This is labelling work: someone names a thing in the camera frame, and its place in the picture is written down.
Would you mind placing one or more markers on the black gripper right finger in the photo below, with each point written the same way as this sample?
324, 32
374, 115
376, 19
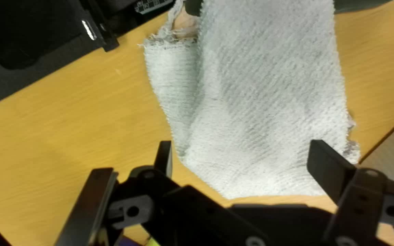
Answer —
328, 168

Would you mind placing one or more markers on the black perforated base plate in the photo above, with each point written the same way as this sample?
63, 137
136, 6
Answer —
38, 37

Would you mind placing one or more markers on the white towel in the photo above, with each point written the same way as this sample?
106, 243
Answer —
246, 88

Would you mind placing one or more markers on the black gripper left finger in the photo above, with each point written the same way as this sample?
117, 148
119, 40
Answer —
86, 220

